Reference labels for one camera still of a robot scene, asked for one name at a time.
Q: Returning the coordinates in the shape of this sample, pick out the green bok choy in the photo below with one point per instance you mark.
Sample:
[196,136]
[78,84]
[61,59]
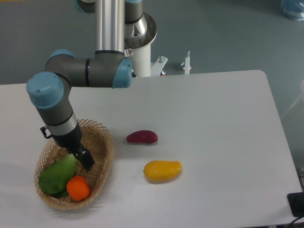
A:
[53,180]

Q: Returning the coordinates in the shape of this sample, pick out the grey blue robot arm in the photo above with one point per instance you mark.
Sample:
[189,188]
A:
[49,90]

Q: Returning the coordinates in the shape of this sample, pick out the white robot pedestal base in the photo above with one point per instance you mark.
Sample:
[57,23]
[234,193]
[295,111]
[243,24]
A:
[138,38]

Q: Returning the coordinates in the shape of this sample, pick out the yellow mango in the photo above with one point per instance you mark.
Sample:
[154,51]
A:
[159,171]

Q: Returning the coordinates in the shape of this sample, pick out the purple sweet potato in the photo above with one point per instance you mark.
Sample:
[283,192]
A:
[142,136]

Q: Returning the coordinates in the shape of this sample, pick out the black device at edge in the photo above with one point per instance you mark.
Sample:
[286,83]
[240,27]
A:
[296,203]

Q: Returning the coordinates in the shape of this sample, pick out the woven wicker basket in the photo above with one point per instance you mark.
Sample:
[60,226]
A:
[97,139]

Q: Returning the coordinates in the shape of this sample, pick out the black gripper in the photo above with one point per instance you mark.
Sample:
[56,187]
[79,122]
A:
[72,142]

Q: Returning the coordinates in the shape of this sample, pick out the blue bag in corner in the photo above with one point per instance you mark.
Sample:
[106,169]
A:
[294,9]

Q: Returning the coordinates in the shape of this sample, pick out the orange fruit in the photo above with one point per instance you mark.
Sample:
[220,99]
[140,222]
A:
[78,188]

